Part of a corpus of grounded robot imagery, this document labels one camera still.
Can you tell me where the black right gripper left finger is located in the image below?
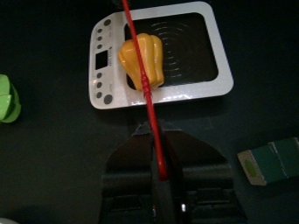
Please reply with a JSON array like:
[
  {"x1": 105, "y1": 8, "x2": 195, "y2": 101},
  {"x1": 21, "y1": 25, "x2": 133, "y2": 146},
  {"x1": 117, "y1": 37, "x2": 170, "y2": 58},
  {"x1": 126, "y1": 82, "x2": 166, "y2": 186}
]
[{"x1": 99, "y1": 122, "x2": 155, "y2": 224}]

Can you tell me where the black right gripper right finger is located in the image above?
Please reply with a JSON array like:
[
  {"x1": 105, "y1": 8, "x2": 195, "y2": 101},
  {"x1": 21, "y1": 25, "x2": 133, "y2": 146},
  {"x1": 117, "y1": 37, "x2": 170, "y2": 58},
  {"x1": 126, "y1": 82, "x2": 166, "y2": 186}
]
[{"x1": 161, "y1": 122, "x2": 249, "y2": 224}]

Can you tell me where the red cable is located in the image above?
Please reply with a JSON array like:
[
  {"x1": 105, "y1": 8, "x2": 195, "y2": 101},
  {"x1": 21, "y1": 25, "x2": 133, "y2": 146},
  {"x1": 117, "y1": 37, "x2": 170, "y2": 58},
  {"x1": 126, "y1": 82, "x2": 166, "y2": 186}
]
[{"x1": 121, "y1": 0, "x2": 171, "y2": 182}]

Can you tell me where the dark green cardboard box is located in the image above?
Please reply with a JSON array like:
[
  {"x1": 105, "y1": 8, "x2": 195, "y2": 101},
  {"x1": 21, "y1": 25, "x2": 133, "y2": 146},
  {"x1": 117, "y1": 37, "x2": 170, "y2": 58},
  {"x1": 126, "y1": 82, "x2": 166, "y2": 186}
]
[{"x1": 237, "y1": 136, "x2": 299, "y2": 187}]

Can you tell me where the white toy induction cooktop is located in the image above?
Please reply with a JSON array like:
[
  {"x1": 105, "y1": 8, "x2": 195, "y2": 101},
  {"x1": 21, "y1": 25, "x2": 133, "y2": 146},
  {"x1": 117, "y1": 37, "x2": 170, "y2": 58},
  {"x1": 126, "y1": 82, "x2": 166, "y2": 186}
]
[{"x1": 89, "y1": 0, "x2": 237, "y2": 111}]

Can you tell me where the white round object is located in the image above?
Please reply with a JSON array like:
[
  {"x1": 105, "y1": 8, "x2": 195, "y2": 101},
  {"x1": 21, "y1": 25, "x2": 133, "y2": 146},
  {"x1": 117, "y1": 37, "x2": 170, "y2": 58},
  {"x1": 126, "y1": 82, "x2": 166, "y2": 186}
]
[{"x1": 0, "y1": 217, "x2": 21, "y2": 224}]

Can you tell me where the yellow-orange toy pepper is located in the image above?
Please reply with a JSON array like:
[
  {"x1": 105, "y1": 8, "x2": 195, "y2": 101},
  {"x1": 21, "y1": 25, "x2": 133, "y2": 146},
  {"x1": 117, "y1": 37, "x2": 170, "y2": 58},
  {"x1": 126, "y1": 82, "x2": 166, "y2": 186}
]
[{"x1": 117, "y1": 32, "x2": 166, "y2": 92}]

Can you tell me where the green toy bell pepper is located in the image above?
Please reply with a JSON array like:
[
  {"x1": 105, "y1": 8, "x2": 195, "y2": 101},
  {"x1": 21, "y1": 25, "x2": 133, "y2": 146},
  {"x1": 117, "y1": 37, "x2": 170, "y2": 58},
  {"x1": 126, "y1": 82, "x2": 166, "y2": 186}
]
[{"x1": 0, "y1": 73, "x2": 25, "y2": 124}]

